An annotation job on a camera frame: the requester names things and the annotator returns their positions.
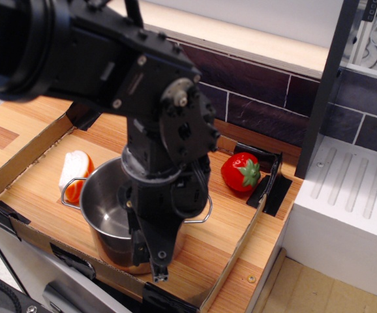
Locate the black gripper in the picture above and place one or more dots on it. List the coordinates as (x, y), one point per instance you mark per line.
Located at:
(157, 204)

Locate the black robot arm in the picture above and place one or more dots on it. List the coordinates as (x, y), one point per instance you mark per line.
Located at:
(85, 52)

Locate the cardboard fence with black tape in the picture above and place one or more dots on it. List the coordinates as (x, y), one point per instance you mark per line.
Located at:
(224, 261)

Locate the orange white toy sushi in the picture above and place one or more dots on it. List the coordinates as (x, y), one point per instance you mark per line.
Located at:
(77, 165)

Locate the red toy strawberry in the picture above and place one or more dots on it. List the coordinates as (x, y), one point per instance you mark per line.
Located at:
(241, 172)

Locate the white toy sink drainboard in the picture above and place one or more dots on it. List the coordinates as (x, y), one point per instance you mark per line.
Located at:
(332, 227)

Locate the light wooden shelf board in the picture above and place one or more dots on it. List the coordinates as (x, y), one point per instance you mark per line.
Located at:
(235, 41)

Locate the dark grey shelf post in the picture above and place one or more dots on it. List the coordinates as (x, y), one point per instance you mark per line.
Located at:
(313, 136)

